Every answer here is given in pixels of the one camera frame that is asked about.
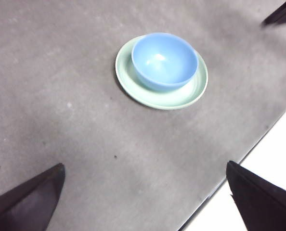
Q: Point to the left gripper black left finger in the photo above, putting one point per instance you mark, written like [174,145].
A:
[25,207]

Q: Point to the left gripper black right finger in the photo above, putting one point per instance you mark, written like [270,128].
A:
[263,207]

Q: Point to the blue bowl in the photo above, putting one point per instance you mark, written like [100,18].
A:
[164,65]

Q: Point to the green plate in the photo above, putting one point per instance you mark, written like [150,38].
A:
[162,101]

